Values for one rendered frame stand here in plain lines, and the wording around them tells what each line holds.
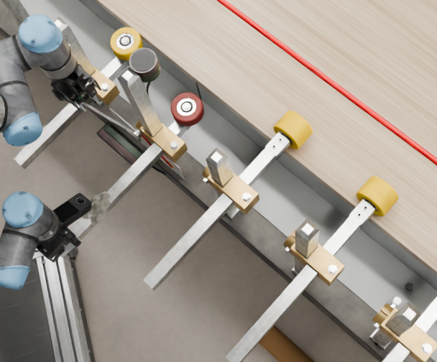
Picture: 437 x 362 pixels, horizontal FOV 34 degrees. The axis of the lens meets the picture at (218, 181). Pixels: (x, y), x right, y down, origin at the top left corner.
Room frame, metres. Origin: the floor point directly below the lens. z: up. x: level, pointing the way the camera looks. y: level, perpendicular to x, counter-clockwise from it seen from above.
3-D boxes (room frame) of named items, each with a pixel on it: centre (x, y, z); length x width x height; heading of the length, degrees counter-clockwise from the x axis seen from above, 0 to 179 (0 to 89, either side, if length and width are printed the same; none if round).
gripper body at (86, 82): (0.81, 0.25, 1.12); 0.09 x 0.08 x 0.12; 31
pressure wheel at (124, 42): (0.99, 0.12, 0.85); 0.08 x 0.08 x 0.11
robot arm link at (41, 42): (0.81, 0.25, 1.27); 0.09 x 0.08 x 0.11; 96
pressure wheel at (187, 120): (0.76, 0.02, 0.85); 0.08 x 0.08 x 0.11
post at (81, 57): (0.96, 0.25, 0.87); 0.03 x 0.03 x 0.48; 31
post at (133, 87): (0.75, 0.12, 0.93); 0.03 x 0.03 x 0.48; 31
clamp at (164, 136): (0.73, 0.10, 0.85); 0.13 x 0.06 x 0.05; 31
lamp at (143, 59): (0.77, 0.08, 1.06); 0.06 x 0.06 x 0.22; 31
